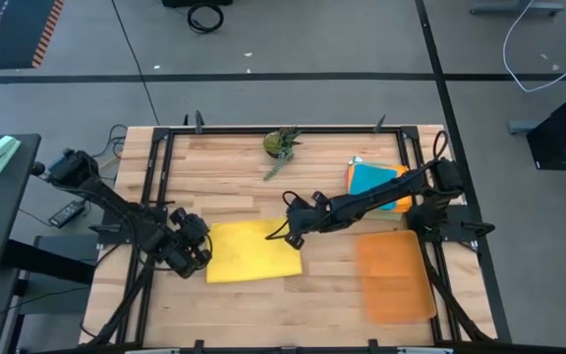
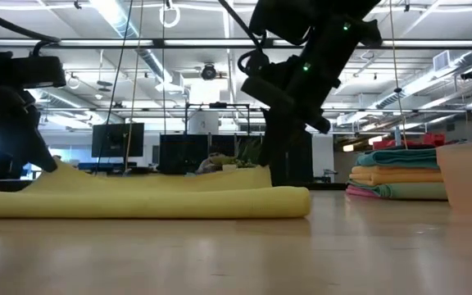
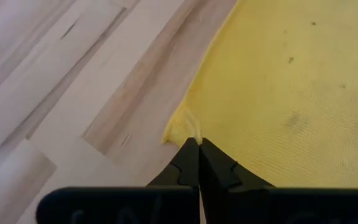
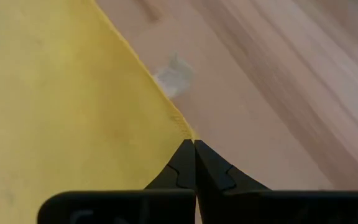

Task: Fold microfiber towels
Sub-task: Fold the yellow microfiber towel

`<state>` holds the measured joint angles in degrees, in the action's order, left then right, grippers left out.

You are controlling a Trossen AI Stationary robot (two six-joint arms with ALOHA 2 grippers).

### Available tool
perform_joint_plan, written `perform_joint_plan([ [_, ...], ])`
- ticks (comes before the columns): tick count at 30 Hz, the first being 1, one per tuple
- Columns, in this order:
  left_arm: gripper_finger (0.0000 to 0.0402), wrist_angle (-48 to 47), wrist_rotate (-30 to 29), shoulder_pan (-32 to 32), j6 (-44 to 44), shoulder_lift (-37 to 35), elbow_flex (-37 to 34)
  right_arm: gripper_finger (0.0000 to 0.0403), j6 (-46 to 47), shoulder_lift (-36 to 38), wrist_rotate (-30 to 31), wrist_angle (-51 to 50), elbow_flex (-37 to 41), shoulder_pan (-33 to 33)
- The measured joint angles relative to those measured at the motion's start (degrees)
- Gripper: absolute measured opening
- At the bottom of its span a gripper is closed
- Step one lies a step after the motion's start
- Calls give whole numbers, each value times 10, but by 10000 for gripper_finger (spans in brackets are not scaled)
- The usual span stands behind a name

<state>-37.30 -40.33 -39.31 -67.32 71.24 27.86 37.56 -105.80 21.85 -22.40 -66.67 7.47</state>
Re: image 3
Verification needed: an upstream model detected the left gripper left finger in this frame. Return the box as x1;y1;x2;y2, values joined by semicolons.
35;138;200;224

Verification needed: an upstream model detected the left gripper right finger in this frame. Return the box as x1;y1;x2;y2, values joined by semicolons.
198;138;358;224

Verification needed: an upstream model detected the yellow microfiber towel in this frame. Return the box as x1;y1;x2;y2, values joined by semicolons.
162;0;358;189

